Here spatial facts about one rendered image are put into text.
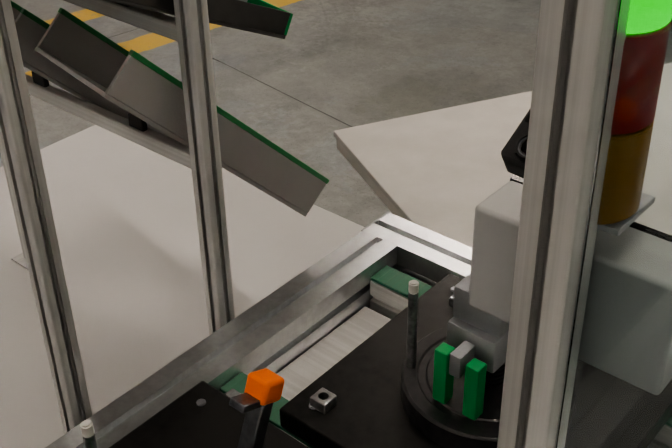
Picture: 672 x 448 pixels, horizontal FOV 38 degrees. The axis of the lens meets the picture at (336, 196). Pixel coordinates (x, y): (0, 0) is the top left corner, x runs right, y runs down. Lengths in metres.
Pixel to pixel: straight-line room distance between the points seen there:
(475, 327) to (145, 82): 0.33
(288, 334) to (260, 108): 2.57
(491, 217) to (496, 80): 3.12
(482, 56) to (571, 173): 3.39
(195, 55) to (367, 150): 0.62
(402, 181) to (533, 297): 0.81
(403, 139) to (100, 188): 0.43
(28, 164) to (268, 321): 0.29
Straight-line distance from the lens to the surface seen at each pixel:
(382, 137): 1.42
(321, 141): 3.21
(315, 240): 1.19
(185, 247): 1.19
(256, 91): 3.57
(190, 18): 0.79
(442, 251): 1.00
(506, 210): 0.54
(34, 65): 0.95
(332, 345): 0.95
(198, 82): 0.81
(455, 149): 1.39
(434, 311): 0.90
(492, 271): 0.56
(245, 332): 0.90
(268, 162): 0.94
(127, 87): 0.82
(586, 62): 0.44
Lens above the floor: 1.53
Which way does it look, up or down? 32 degrees down
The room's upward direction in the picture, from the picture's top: 1 degrees counter-clockwise
